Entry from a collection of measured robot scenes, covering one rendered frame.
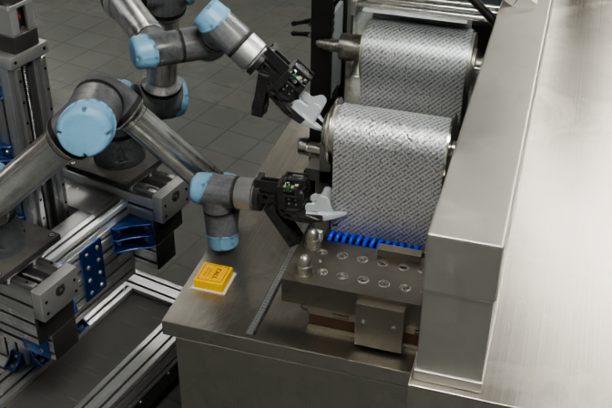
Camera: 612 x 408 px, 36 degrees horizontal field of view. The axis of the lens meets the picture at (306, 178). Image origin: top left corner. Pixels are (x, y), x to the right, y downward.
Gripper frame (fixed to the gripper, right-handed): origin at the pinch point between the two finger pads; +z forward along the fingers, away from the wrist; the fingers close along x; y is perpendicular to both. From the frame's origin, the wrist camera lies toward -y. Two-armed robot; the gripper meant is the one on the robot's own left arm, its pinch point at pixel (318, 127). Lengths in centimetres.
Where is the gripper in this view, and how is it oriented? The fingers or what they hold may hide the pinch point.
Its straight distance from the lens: 204.9
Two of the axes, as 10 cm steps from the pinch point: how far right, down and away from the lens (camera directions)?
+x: 2.8, -5.0, 8.2
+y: 6.2, -5.5, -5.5
